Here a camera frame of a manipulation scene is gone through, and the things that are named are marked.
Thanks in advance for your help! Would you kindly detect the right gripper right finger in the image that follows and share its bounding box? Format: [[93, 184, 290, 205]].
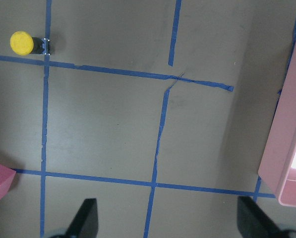
[[237, 196, 296, 238]]

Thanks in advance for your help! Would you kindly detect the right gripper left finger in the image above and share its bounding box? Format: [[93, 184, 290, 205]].
[[45, 198, 99, 238]]

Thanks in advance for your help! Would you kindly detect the pink plastic bin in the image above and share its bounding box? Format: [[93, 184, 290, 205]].
[[258, 44, 296, 207]]

